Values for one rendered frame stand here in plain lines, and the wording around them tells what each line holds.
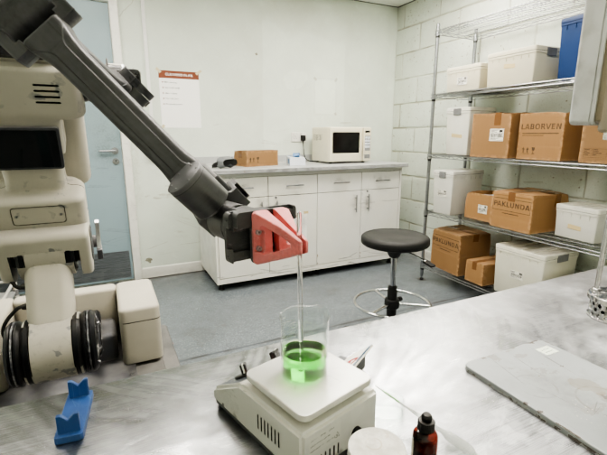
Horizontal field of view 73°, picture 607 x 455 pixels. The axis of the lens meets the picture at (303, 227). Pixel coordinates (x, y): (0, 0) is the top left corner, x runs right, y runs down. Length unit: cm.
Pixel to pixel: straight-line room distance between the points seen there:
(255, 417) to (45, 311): 83
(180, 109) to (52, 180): 227
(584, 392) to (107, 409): 71
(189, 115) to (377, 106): 180
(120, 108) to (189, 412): 45
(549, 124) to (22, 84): 246
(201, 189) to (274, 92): 315
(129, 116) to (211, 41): 293
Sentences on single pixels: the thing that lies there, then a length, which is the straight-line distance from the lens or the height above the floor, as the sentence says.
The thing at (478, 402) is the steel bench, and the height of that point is 75.
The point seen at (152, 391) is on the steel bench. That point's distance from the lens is 72.
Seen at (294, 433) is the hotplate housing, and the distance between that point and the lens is 51.
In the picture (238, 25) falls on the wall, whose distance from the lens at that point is 366.
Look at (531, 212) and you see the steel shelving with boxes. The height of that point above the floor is 70.
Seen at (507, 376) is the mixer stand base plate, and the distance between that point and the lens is 77.
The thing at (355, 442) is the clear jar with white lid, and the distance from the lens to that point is 48.
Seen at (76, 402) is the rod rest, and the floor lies 76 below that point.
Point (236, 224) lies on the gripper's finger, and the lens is 50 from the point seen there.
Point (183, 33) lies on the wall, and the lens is 353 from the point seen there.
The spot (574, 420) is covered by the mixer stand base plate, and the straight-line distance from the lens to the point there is 71.
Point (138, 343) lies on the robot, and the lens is 154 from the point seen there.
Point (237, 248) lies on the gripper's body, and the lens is 53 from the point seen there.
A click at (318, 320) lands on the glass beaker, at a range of 55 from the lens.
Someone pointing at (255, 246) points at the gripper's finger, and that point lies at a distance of 51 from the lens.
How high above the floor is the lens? 114
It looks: 13 degrees down
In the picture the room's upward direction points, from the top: straight up
